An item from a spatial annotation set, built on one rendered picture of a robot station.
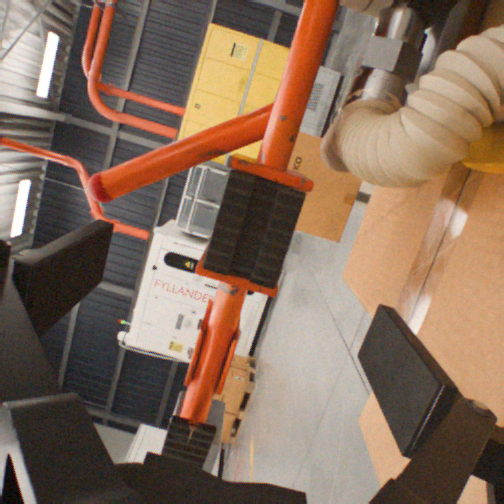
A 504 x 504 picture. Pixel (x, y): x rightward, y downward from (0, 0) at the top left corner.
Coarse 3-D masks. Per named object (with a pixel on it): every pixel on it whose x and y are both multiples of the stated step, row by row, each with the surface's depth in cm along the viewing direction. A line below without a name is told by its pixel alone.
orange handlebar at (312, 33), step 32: (320, 0) 25; (320, 32) 25; (288, 64) 26; (320, 64) 27; (288, 96) 26; (288, 128) 27; (288, 160) 28; (224, 288) 30; (224, 320) 30; (192, 352) 34; (224, 352) 31; (192, 384) 32; (192, 416) 32
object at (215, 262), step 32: (256, 160) 31; (224, 192) 26; (256, 192) 27; (288, 192) 26; (224, 224) 27; (256, 224) 27; (288, 224) 27; (224, 256) 27; (256, 256) 28; (256, 288) 29
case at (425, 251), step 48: (384, 192) 43; (432, 192) 32; (480, 192) 25; (384, 240) 39; (432, 240) 30; (480, 240) 24; (384, 288) 36; (432, 288) 28; (480, 288) 23; (432, 336) 26; (480, 336) 21; (480, 384) 20
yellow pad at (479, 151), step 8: (496, 120) 22; (488, 128) 23; (496, 128) 22; (488, 136) 23; (496, 136) 22; (472, 144) 24; (480, 144) 23; (488, 144) 23; (496, 144) 22; (472, 152) 24; (480, 152) 23; (488, 152) 22; (496, 152) 22; (464, 160) 25; (472, 160) 24; (480, 160) 23; (488, 160) 22; (496, 160) 21; (472, 168) 25; (480, 168) 24; (488, 168) 23; (496, 168) 22
